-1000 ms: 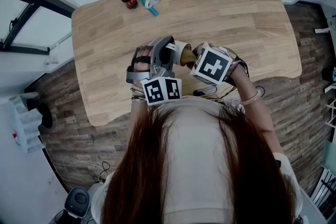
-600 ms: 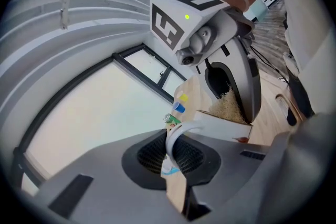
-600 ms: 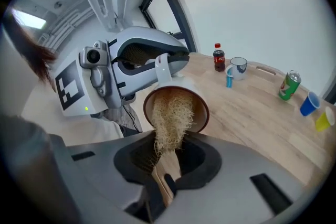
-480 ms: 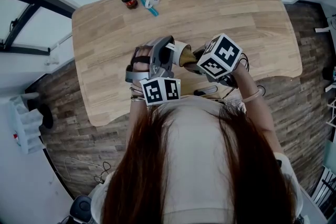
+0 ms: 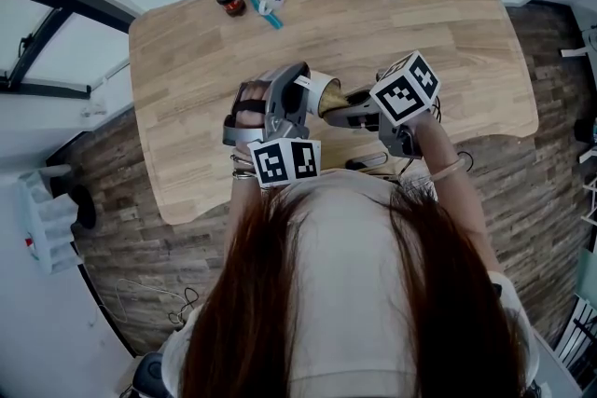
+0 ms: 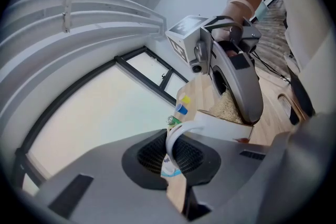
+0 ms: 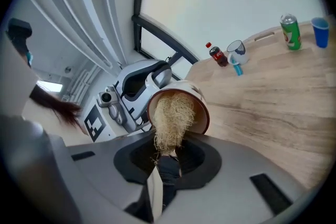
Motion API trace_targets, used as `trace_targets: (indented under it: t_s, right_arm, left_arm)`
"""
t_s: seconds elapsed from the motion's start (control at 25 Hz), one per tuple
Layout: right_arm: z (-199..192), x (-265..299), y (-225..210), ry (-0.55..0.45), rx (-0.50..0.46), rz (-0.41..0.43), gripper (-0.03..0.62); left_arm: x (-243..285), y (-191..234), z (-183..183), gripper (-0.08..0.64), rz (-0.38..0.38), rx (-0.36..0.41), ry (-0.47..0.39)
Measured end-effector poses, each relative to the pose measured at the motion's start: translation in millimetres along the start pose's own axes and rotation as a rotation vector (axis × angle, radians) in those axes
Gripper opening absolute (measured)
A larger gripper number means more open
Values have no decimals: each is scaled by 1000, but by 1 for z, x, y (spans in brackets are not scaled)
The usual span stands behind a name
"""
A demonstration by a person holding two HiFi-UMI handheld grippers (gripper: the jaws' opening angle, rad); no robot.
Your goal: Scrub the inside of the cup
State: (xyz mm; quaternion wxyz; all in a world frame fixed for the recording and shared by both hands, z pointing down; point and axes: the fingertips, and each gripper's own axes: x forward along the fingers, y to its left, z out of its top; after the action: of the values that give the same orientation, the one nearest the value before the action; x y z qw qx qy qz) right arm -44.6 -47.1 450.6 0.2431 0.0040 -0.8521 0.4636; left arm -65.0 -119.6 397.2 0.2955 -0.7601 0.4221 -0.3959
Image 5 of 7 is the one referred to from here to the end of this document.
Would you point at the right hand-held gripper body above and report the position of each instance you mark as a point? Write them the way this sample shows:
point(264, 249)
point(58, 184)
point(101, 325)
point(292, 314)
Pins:
point(406, 88)

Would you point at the person's right forearm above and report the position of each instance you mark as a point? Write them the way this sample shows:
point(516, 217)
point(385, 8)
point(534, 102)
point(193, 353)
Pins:
point(448, 191)

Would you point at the beige loofah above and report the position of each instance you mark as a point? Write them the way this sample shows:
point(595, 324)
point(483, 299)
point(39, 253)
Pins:
point(331, 100)

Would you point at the person's left hand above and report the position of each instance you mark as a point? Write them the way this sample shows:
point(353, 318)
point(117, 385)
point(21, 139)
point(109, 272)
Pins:
point(254, 91)

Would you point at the person in white top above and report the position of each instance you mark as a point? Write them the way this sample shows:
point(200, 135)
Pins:
point(347, 275)

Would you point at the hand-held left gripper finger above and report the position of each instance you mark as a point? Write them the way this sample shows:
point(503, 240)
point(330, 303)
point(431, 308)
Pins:
point(276, 84)
point(298, 105)

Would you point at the person's left forearm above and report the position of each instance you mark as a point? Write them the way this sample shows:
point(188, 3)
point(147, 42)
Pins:
point(240, 209)

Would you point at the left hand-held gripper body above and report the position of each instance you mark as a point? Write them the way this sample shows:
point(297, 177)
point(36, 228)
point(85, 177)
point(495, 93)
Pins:
point(284, 160)

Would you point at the black window frame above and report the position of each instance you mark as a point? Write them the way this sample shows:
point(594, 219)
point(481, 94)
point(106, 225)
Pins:
point(46, 89)

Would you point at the dark rounded device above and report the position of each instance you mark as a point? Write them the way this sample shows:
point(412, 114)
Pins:
point(149, 375)

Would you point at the black round object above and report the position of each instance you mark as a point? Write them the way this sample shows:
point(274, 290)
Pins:
point(84, 207)

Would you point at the white plastic rack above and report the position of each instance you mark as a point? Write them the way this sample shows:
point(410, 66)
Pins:
point(49, 223)

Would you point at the teal plastic tool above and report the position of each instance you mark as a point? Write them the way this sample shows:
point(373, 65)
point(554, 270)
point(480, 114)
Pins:
point(276, 21)

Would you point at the pink bangle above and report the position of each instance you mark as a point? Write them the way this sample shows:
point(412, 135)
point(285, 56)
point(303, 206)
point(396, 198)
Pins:
point(448, 171)

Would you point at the dark cola bottle red cap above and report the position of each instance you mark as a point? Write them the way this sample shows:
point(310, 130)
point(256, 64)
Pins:
point(231, 2)

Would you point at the white metal rack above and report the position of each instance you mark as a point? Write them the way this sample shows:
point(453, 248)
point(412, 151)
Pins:
point(588, 200)

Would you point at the thin metal bangle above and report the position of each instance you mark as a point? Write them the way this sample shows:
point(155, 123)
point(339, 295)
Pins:
point(242, 175)

